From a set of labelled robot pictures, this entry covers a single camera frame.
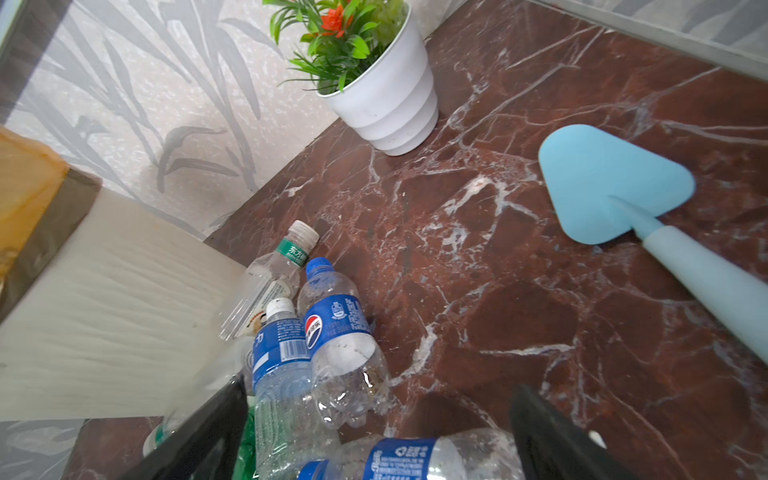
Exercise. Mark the Pepsi blue label bottle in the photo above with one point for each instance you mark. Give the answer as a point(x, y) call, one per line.
point(350, 376)

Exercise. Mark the white pot with flowers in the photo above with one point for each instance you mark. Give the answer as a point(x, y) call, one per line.
point(367, 60)

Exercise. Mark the clear bottle green label lying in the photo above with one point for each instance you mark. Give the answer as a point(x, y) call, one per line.
point(236, 359)

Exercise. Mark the clear bottle white cap green band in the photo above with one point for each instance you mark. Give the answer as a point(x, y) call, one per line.
point(271, 276)

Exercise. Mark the yellow bin liner bag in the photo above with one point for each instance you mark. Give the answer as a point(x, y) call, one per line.
point(43, 201)

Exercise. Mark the green plastic soda bottle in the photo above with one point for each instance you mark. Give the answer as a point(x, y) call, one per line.
point(244, 468)

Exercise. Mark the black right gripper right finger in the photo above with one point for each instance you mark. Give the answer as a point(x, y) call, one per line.
point(552, 447)

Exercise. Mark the blue label bottle white cap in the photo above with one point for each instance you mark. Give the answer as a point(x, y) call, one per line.
point(289, 432)

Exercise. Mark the white ribbed waste bin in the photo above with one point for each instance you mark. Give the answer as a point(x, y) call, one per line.
point(122, 317)

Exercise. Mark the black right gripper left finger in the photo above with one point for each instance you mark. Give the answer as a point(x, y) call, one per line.
point(206, 444)

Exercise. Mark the blue label bottle near gripper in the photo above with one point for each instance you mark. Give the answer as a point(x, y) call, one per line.
point(481, 453)

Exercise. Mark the light blue silicone spatula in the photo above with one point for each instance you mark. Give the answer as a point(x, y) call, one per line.
point(602, 187)

